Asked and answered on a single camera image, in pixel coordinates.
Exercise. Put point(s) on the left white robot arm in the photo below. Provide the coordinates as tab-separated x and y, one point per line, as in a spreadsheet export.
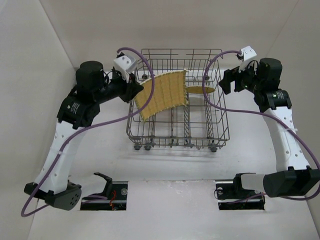
93	87

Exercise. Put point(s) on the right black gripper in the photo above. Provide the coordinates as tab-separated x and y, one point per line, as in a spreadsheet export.
236	82

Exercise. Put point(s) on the grey wire dish rack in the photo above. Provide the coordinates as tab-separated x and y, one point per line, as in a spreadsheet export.
201	124

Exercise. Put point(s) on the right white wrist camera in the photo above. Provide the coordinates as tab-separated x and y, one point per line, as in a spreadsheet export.
246	55

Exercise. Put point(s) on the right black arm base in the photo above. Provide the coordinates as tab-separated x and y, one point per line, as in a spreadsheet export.
231	195

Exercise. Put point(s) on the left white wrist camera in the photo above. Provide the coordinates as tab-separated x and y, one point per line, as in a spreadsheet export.
125	64

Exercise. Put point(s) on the round woven bamboo plate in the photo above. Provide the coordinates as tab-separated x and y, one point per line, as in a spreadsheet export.
199	90

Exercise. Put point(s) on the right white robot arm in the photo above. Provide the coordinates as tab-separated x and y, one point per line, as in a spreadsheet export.
293	177

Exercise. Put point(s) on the rectangular woven bamboo plate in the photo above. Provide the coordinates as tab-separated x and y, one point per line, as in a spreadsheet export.
169	92

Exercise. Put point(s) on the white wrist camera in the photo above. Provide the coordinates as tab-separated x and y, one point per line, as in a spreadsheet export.
125	64
246	55

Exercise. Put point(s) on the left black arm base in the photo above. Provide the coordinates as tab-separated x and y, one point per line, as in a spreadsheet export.
115	197

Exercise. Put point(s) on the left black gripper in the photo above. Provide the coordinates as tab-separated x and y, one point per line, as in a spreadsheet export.
129	90

